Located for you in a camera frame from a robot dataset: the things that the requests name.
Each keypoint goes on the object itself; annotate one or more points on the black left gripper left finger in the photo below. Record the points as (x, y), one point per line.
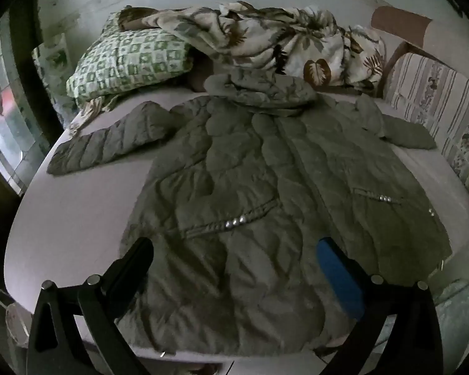
(105, 298)

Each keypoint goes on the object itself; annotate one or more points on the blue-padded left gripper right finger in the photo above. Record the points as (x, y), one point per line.
(354, 290)

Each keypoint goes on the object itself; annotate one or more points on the olive green quilted jacket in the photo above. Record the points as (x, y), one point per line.
(245, 181)

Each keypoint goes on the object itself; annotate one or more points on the striped floral sofa cushion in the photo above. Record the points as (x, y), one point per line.
(429, 93)

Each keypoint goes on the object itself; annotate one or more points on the green white patterned pillow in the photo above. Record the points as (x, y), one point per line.
(121, 61)

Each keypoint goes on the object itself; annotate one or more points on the leaf-print beige blanket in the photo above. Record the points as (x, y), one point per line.
(302, 42)

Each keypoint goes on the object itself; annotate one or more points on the brown wooden headboard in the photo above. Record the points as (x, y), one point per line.
(403, 32)

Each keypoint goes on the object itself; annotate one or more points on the window with frame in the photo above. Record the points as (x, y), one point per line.
(23, 146)

